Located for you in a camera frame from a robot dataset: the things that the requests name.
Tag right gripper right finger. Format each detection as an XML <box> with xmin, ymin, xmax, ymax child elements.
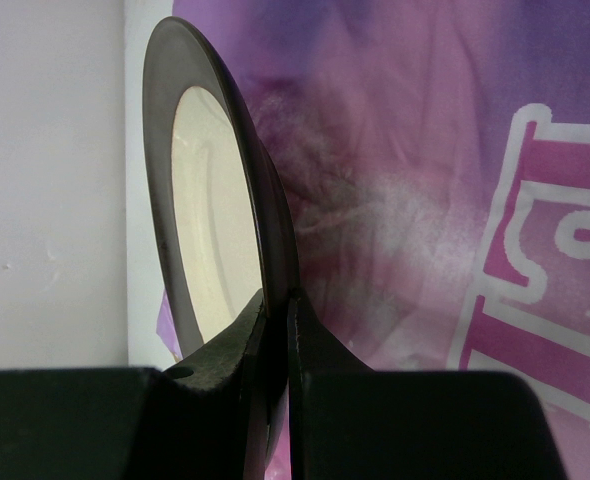
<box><xmin>287</xmin><ymin>290</ymin><xmax>566</xmax><ymax>479</ymax></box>

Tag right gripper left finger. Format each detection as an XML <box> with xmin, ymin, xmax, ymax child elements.
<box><xmin>0</xmin><ymin>294</ymin><xmax>268</xmax><ymax>479</ymax></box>

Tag dark rimmed cream plate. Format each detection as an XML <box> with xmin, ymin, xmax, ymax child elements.
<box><xmin>142</xmin><ymin>16</ymin><xmax>299</xmax><ymax>479</ymax></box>

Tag purple Elsa cloth placemat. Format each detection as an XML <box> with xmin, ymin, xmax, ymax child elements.
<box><xmin>173</xmin><ymin>1</ymin><xmax>590</xmax><ymax>479</ymax></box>

